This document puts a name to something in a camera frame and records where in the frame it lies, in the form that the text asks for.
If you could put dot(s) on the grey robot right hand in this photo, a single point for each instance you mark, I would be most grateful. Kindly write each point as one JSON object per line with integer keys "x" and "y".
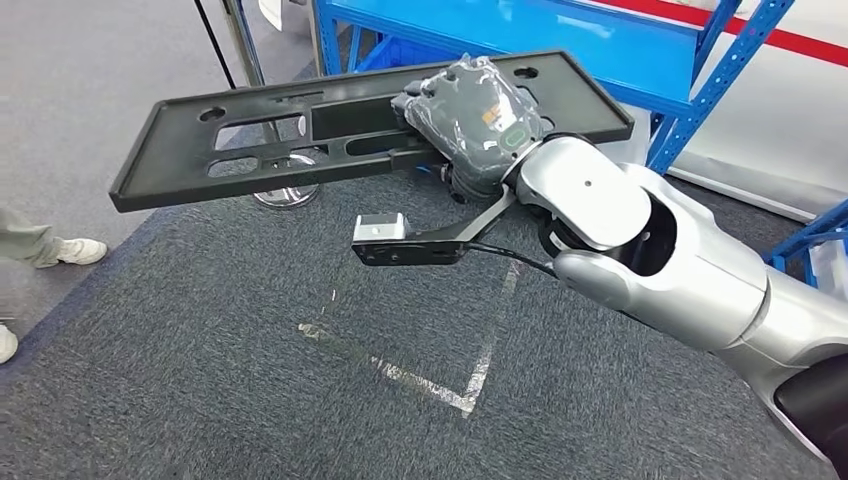
{"x": 477, "y": 126}

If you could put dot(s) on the black plastic panel part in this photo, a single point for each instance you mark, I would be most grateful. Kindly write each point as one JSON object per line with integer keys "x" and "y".
{"x": 172, "y": 159}

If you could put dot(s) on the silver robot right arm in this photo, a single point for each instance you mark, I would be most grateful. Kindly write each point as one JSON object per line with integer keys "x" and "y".
{"x": 696, "y": 285}

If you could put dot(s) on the blue metal shelf rack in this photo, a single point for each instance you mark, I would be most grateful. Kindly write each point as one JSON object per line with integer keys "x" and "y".
{"x": 815, "y": 228}
{"x": 530, "y": 33}

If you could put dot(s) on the white car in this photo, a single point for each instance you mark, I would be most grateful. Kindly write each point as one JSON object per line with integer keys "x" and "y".
{"x": 762, "y": 132}

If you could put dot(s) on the red barrier belt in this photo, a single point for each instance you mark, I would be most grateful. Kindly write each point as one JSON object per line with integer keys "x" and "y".
{"x": 795, "y": 46}

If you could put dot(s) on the person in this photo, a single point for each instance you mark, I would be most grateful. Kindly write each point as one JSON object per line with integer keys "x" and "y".
{"x": 73, "y": 250}

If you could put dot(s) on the chrome stanchion post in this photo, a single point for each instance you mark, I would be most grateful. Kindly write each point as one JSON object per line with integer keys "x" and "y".
{"x": 285, "y": 197}

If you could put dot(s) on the black stanchion post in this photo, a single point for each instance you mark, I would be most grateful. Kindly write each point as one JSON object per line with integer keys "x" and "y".
{"x": 214, "y": 43}

